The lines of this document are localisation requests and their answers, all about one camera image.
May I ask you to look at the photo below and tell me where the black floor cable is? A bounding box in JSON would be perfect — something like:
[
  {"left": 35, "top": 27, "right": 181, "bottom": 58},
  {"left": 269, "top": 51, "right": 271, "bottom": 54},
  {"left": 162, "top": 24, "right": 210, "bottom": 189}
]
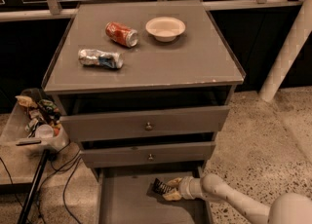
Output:
[{"left": 0, "top": 141, "right": 84, "bottom": 224}]

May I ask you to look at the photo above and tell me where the grey top drawer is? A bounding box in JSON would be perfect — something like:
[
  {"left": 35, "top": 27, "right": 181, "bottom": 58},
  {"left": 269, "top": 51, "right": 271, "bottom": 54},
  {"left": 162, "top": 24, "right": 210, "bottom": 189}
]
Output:
[{"left": 60, "top": 106, "right": 229, "bottom": 142}]

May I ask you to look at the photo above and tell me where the grey bottom drawer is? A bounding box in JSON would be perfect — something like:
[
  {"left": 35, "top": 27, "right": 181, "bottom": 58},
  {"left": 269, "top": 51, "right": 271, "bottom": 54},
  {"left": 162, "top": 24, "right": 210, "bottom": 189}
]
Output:
[{"left": 97, "top": 162, "right": 213, "bottom": 224}]

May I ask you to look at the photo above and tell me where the grey middle drawer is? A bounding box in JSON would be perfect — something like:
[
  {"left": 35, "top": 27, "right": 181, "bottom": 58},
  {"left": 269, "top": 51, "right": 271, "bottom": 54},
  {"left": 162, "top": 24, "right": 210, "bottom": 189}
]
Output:
[{"left": 80, "top": 142, "right": 215, "bottom": 168}]

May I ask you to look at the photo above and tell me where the black tripod leg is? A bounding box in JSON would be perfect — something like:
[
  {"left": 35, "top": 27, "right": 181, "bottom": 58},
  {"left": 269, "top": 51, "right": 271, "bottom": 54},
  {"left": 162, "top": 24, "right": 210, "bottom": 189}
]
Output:
[{"left": 17, "top": 149, "right": 50, "bottom": 224}]

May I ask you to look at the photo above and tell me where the clear plastic trash bin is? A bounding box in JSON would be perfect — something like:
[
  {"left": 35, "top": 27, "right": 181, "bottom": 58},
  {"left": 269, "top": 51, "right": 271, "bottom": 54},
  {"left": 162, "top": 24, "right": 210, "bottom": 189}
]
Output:
[{"left": 1, "top": 89, "right": 69, "bottom": 154}]

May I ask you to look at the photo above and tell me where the black rxbar chocolate bar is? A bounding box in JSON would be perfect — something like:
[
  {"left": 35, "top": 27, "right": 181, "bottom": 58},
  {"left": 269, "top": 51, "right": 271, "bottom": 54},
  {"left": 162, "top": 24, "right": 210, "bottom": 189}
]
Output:
[{"left": 152, "top": 178, "right": 172, "bottom": 195}]

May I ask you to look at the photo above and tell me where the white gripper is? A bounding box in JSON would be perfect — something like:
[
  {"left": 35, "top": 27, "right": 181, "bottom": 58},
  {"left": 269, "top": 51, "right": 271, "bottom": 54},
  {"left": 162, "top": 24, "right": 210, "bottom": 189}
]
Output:
[{"left": 162, "top": 176, "right": 203, "bottom": 202}]

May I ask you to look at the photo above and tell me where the grey drawer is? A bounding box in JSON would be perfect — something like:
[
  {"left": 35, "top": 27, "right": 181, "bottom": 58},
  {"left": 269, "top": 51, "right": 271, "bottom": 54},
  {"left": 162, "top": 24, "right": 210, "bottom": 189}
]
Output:
[
  {"left": 80, "top": 142, "right": 215, "bottom": 168},
  {"left": 97, "top": 162, "right": 213, "bottom": 224},
  {"left": 60, "top": 106, "right": 229, "bottom": 142}
]

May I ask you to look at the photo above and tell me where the red soda can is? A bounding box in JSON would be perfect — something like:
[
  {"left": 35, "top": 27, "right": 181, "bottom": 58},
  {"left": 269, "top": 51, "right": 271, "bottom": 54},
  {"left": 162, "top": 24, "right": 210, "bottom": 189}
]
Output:
[{"left": 105, "top": 21, "right": 138, "bottom": 48}]

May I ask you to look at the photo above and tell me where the white plastic cup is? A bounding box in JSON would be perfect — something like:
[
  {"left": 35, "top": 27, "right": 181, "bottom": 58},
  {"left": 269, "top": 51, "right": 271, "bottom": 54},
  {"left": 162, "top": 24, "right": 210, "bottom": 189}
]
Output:
[{"left": 35, "top": 125, "right": 54, "bottom": 139}]

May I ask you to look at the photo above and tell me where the grey drawer cabinet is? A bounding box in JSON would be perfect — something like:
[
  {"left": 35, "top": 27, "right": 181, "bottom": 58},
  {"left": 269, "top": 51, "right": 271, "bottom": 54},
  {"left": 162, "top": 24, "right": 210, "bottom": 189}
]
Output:
[{"left": 41, "top": 0, "right": 246, "bottom": 224}]

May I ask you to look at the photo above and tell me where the crushed silver can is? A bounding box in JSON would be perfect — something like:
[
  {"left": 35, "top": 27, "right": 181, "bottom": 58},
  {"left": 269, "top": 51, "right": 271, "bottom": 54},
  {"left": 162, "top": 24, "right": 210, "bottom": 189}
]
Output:
[{"left": 78, "top": 49, "right": 124, "bottom": 69}]

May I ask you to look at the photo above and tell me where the white bowl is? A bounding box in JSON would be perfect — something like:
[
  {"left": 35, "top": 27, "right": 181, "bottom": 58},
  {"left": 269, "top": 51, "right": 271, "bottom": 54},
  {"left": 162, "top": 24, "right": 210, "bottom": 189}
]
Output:
[{"left": 145, "top": 17, "right": 186, "bottom": 42}]

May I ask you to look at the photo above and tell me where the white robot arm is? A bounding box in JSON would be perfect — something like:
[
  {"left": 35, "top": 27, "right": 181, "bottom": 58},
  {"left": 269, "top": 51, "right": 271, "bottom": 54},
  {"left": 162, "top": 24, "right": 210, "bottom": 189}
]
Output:
[{"left": 157, "top": 173, "right": 312, "bottom": 224}]

